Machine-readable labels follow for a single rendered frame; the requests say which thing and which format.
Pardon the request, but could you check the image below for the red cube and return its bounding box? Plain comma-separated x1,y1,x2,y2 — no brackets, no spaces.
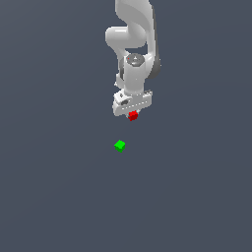
128,110,139,122

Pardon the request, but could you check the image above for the green cube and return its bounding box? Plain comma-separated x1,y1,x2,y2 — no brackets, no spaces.
114,139,127,154

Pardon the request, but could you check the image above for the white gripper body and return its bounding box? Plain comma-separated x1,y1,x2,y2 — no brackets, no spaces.
111,89,154,117

